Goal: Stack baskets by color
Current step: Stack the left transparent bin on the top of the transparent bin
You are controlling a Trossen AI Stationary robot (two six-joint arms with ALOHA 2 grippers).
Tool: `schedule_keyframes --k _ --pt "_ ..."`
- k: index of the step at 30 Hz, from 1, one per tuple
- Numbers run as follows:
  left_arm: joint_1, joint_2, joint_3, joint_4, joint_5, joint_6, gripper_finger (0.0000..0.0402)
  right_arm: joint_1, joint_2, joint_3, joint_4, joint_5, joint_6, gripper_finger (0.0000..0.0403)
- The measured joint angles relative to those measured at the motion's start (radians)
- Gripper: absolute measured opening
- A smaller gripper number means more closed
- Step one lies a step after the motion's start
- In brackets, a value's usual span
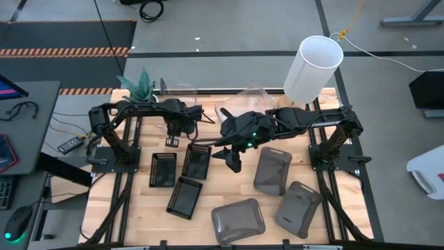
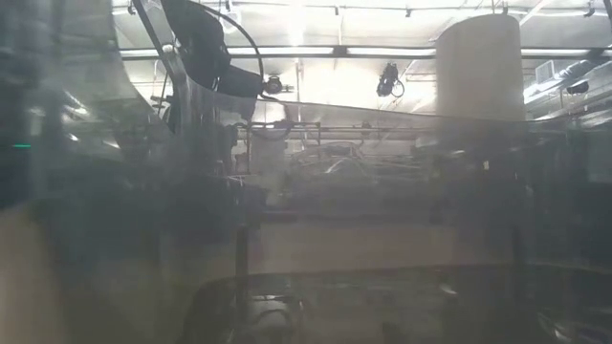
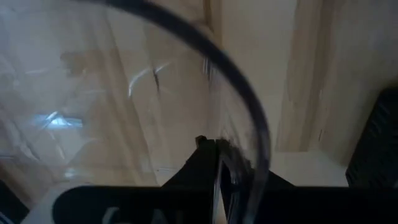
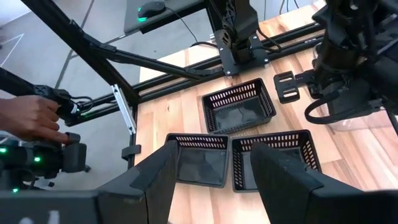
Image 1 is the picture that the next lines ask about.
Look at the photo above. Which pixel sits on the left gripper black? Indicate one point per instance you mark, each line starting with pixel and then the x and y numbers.
pixel 182 125

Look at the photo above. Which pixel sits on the small black camera post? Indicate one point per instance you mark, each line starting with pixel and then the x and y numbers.
pixel 162 85

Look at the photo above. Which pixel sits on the grey metal table foot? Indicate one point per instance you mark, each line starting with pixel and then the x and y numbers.
pixel 409 21

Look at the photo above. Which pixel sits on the black box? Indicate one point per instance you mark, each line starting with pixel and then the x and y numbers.
pixel 428 90

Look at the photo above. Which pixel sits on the clear plastic basket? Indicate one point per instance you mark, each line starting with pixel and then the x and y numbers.
pixel 182 93
pixel 249 100

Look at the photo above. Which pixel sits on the black keyboard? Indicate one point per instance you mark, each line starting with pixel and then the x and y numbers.
pixel 5 192

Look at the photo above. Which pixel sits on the black slotted plastic basket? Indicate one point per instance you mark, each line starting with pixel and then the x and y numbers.
pixel 163 170
pixel 184 198
pixel 196 162

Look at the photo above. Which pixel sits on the dark pad with red edge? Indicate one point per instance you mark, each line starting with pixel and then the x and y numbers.
pixel 6 152

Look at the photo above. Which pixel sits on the black computer mouse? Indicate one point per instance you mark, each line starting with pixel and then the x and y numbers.
pixel 17 222

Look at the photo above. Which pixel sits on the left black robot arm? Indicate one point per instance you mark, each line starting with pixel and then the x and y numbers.
pixel 145 106

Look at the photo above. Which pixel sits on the green plant in white pot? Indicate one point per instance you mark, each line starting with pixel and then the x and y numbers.
pixel 142 87

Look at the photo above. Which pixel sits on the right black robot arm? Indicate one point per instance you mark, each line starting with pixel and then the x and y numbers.
pixel 322 121

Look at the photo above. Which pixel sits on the black desk support beam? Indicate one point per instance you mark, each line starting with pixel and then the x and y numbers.
pixel 62 168

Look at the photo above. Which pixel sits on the black mat with orange stripes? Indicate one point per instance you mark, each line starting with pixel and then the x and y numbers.
pixel 69 34

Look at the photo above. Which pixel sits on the black aluminium table frame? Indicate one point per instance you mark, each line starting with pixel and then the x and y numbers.
pixel 194 248

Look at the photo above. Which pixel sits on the dark grey desk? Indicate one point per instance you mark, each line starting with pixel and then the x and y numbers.
pixel 31 139

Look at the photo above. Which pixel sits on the black computer monitor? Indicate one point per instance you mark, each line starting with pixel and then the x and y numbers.
pixel 10 91

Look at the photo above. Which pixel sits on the white lamp with wooden base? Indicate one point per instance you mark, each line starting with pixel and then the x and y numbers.
pixel 312 69

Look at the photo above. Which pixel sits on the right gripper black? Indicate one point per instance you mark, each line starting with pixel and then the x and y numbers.
pixel 243 130

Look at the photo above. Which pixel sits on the black power adapter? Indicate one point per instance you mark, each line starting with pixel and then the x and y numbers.
pixel 71 145

